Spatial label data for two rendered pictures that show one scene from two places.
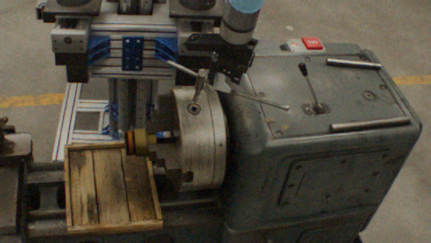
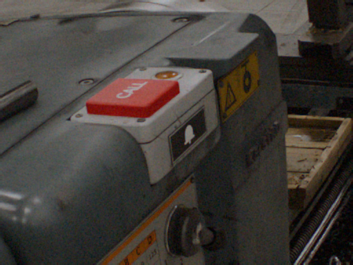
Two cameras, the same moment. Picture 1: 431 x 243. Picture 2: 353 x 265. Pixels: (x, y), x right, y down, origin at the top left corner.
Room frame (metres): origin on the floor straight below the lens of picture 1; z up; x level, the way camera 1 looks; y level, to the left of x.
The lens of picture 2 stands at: (1.98, -0.72, 1.50)
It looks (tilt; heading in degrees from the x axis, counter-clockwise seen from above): 20 degrees down; 137
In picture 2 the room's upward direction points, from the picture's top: 7 degrees counter-clockwise
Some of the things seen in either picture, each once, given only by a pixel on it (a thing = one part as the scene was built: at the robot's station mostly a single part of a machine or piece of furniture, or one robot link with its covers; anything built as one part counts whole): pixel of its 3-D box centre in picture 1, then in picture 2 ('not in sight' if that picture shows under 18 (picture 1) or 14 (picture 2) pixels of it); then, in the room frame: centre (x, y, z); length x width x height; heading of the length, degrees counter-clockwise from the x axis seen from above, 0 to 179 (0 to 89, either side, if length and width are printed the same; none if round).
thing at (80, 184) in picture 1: (109, 184); (238, 154); (0.99, 0.31, 0.89); 0.36 x 0.30 x 0.04; 20
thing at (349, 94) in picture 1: (307, 129); (24, 237); (1.22, -0.30, 1.06); 0.59 x 0.48 x 0.39; 110
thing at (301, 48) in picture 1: (304, 51); (146, 121); (1.42, -0.25, 1.23); 0.13 x 0.08 x 0.05; 110
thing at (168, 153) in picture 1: (169, 161); not in sight; (0.96, 0.12, 1.09); 0.12 x 0.11 x 0.05; 20
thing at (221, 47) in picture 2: (265, 49); (211, 57); (1.37, -0.12, 1.24); 0.09 x 0.08 x 0.03; 110
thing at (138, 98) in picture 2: (312, 44); (132, 101); (1.43, -0.27, 1.26); 0.06 x 0.06 x 0.02; 20
